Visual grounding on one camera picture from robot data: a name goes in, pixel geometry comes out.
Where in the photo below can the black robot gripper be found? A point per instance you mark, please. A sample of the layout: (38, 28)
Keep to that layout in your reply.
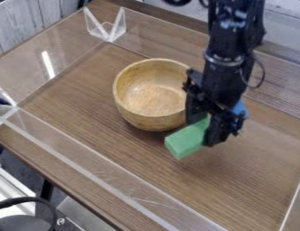
(215, 93)

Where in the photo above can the green rectangular block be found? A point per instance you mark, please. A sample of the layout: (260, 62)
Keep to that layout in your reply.
(185, 140)

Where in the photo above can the brown wooden bowl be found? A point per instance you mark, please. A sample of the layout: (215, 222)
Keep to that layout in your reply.
(149, 96)

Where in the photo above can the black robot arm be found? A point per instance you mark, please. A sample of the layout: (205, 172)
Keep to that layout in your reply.
(236, 31)

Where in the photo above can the black metal table leg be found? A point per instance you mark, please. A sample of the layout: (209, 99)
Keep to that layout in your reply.
(48, 190)

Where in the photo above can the blue object at edge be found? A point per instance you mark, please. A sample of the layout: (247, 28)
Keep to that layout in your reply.
(4, 102)

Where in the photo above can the clear acrylic corner bracket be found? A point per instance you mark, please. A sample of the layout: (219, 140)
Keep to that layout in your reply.
(105, 31)

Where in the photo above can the clear acrylic tray wall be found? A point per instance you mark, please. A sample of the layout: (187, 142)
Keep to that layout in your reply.
(64, 128)

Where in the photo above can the grey metal bracket with screw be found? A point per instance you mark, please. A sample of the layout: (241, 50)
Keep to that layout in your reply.
(48, 212)

